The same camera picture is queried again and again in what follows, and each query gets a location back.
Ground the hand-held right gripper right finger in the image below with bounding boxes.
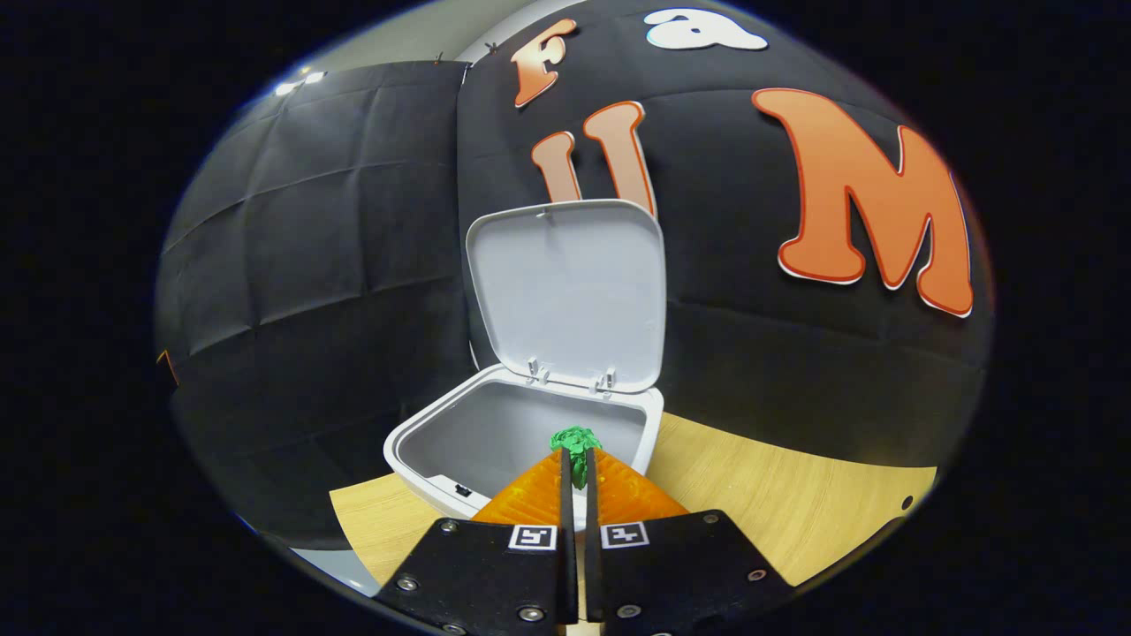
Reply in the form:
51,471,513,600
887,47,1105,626
583,449,796,636

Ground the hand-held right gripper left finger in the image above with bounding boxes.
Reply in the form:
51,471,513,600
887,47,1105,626
373,449,580,636

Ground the green paper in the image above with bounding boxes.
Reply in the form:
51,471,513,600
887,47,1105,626
550,426,603,491

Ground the white desktop garbage bin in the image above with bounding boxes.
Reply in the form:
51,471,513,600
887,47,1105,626
383,199,666,531

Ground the wooden desktop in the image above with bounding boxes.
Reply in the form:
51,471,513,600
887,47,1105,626
329,411,937,636

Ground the black backdrop cloth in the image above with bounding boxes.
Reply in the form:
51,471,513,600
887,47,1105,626
155,0,995,549

